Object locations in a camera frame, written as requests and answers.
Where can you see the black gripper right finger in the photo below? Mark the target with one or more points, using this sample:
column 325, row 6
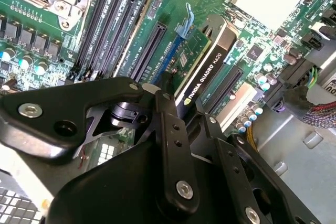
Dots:
column 236, row 171

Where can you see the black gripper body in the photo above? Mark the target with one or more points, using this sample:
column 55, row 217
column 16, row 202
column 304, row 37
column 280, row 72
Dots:
column 105, row 195

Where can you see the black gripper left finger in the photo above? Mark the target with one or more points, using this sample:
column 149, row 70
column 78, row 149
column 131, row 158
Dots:
column 39, row 129

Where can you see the graphics card with black cooler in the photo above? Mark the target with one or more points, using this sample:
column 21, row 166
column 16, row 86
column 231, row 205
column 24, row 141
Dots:
column 210, row 69

